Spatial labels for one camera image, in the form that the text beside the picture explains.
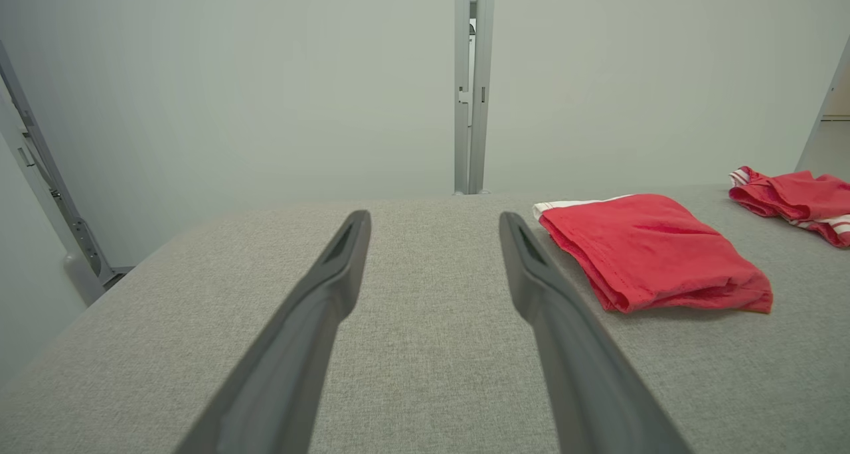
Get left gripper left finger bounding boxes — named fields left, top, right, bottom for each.
left=174, top=208, right=373, bottom=454

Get red white basketball jersey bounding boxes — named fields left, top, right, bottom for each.
left=533, top=193, right=774, bottom=315

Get grey metal partition brace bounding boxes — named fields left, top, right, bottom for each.
left=0, top=39, right=137, bottom=305

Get grey vertical partition frame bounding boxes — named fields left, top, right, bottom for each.
left=454, top=0, right=496, bottom=196

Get red shorts with striped trim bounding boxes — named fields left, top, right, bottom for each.
left=728, top=166, right=850, bottom=249

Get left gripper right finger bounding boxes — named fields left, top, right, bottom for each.
left=498, top=210, right=695, bottom=454

